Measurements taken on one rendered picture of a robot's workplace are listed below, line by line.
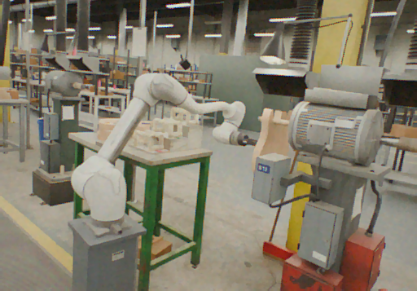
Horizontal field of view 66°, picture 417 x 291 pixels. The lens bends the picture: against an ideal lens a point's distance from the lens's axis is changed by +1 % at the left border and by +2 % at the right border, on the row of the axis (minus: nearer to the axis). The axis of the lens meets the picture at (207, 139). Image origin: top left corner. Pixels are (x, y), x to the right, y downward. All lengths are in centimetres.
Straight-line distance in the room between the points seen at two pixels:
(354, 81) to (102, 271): 147
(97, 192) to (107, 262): 32
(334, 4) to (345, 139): 139
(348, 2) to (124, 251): 218
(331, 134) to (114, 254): 112
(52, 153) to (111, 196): 223
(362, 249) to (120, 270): 109
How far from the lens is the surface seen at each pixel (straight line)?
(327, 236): 155
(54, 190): 368
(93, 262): 159
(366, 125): 151
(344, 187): 158
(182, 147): 224
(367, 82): 170
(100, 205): 154
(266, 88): 196
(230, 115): 203
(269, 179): 143
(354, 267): 167
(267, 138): 175
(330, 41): 264
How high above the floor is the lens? 143
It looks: 10 degrees down
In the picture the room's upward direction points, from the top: 6 degrees clockwise
